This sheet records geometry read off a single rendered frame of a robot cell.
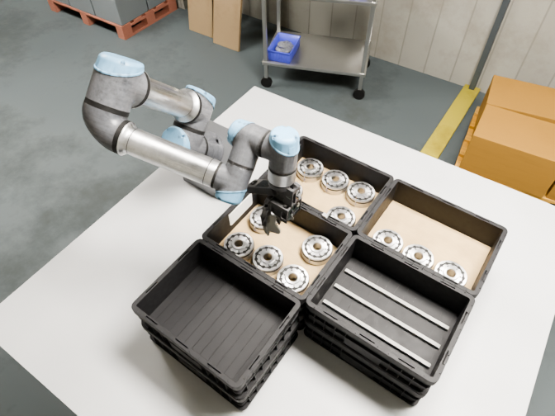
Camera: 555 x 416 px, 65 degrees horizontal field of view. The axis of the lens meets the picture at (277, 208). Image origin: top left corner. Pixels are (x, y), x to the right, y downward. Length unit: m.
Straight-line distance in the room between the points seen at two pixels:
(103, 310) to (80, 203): 1.43
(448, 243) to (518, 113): 1.55
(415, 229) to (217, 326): 0.76
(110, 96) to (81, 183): 1.91
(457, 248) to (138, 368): 1.11
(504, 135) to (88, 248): 2.24
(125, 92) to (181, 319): 0.68
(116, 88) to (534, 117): 2.46
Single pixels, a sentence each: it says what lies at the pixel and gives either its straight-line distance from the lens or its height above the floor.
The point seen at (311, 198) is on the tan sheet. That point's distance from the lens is 1.62.
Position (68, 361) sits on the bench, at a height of 0.70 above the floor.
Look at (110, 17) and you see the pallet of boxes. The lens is 4.45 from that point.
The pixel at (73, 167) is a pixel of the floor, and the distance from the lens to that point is 3.22.
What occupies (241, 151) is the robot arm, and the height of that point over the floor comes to 1.29.
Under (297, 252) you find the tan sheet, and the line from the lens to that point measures 1.47.
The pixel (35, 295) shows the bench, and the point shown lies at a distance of 1.76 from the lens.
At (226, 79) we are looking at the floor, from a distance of 3.69.
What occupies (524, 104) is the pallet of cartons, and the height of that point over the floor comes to 0.40.
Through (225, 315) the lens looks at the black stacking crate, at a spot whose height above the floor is 0.83.
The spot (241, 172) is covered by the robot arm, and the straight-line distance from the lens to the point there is 1.12.
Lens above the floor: 2.06
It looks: 51 degrees down
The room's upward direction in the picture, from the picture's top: 1 degrees counter-clockwise
